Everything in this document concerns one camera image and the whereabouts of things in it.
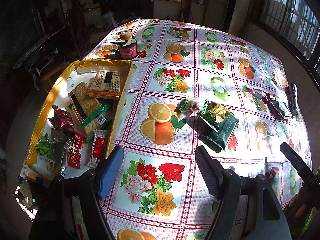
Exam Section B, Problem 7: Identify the dark wooden bench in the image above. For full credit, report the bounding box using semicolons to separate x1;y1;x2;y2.
12;27;71;90

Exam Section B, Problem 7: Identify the dark jar with cork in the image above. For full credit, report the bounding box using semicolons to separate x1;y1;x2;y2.
117;30;138;60

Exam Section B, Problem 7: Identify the orange cracker package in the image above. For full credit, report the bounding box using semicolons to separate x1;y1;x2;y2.
86;69;121;99

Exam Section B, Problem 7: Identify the dark red foil snack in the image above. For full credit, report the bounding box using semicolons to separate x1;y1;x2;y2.
48;105;75;139

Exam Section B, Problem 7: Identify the black flashlight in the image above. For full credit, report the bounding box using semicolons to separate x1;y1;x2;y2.
285;83;298;116

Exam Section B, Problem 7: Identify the dark green snack packet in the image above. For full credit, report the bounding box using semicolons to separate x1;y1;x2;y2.
198;113;239;153

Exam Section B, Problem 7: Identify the floral fruit print tablecloth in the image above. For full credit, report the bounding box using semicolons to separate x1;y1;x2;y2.
83;19;311;239

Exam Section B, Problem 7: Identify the green leaf snack packet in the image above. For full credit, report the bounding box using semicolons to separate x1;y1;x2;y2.
35;128;67;176

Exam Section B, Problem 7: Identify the red white snack packet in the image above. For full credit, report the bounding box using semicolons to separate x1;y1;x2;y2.
86;129;110;168

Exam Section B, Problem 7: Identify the red gold snack packet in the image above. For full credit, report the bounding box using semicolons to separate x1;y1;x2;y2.
65;132;86;169

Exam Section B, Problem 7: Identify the clear green-edged snack packet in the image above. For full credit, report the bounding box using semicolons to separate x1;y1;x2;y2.
175;98;208;120

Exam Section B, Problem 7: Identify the yellow green snack packet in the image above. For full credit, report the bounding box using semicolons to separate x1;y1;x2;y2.
198;100;232;132

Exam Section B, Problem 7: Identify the green wrapped cracker pack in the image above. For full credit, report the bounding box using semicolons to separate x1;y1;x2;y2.
69;81;109;135

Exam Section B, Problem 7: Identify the dark foil snack packet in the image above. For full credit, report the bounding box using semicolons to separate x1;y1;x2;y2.
263;93;292;120

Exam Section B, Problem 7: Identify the yellow edged cardboard box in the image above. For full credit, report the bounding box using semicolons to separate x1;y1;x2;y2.
26;59;133;180

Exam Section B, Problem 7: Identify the barred window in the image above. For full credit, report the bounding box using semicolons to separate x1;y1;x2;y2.
259;0;319;60

